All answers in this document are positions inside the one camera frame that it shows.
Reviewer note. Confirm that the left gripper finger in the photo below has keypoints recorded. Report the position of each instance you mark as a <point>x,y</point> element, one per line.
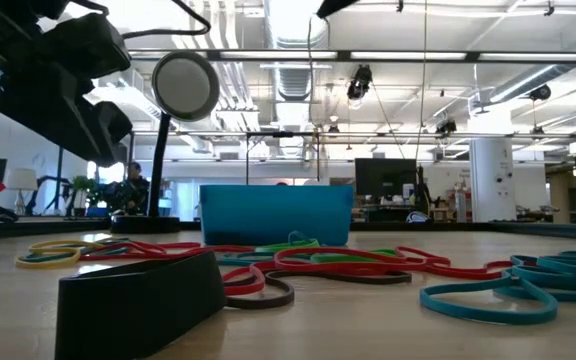
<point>53,110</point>
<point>118,130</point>

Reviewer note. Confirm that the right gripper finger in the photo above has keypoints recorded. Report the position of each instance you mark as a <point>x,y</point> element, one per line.
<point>330,6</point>

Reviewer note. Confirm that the yellow rubber band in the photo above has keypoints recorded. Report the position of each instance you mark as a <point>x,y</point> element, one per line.
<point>43,262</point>

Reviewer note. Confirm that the wide black rubber band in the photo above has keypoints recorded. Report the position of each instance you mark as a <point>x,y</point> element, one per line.
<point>138,310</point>

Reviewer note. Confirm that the dark brown rubber band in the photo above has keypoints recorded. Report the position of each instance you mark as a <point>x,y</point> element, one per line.
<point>268,301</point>

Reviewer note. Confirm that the teal plastic bin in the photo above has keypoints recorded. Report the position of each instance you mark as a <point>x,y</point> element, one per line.
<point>268,215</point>

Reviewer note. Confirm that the black overhead crossbar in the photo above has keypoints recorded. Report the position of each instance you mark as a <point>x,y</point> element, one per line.
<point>343,55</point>

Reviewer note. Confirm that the person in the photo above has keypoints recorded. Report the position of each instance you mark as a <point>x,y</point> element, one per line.
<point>135,190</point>

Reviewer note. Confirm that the green leafy plant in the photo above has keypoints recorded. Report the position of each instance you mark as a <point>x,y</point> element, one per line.
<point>83,184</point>

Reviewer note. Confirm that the white shade table lamp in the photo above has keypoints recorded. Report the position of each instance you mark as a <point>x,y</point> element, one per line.
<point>21,179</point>

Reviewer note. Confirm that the black desk lamp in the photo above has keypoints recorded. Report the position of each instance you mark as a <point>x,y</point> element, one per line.
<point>185,85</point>

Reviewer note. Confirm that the black ceiling fixture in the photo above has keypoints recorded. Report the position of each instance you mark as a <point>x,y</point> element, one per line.
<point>360,82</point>
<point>539,92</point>
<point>445,127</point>

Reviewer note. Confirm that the black computer monitor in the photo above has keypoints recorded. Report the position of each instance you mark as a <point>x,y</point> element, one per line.
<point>383,177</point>

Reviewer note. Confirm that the white and blue helmet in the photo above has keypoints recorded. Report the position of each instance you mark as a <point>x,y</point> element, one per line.
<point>418,217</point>

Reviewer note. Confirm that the white round column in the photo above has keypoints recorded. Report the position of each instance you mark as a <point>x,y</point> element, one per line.
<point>493,180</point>

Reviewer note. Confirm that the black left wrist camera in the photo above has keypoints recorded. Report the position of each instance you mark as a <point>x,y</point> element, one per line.
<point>88,45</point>

